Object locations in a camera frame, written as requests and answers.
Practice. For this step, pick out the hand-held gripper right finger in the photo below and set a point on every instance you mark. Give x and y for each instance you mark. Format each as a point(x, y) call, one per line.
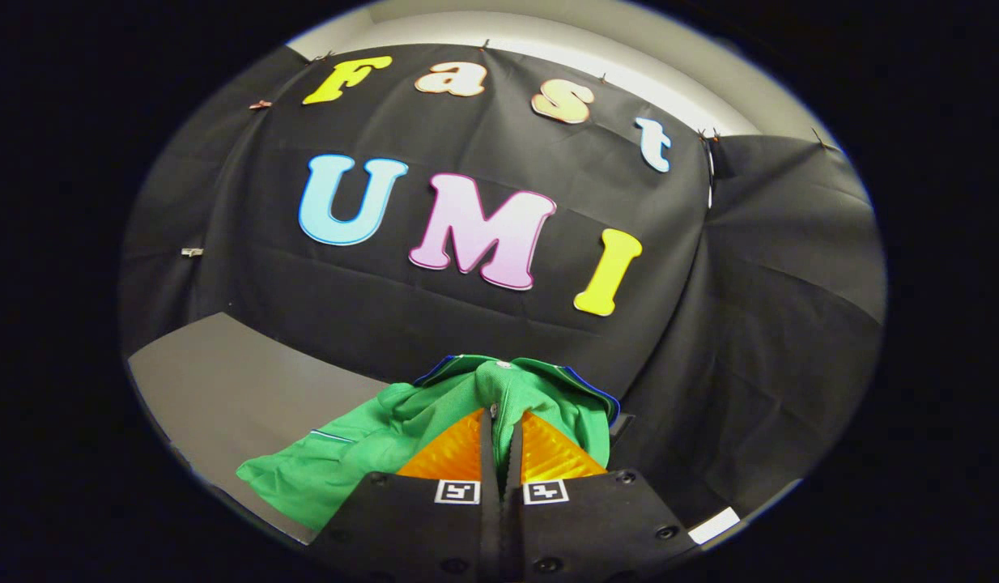
point(512, 518)

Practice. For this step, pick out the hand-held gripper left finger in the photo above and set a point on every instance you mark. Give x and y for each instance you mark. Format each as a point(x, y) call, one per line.
point(490, 518)

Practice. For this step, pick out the green polo shirt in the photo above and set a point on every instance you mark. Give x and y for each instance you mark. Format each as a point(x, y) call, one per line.
point(370, 453)

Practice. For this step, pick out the row of dark backdrop clips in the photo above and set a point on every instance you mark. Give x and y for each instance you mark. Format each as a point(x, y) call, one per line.
point(603, 78)

